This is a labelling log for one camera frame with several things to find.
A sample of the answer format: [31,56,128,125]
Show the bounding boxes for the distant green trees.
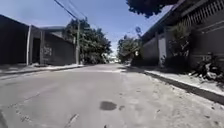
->
[116,33,144,65]

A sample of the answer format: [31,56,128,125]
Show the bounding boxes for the dark green trees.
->
[63,17,113,65]

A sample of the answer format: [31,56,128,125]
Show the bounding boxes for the grey asphalt road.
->
[0,63,224,128]

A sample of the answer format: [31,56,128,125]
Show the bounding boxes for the utility pole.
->
[75,19,82,66]

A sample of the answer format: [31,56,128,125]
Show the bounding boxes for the overhanging tree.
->
[125,0,181,19]

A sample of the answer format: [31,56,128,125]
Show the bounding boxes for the bush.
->
[164,22,194,73]

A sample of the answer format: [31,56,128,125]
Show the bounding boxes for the concrete pavement with kerb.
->
[0,63,86,78]

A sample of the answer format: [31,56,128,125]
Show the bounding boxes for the raised concrete pavement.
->
[128,64,224,106]

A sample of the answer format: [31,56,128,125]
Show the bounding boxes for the overhead wires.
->
[53,0,88,22]

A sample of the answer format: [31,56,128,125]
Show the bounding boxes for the dark wall with pale pillars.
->
[0,13,77,67]

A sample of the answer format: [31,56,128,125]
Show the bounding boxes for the building with louvred wall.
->
[139,0,224,71]

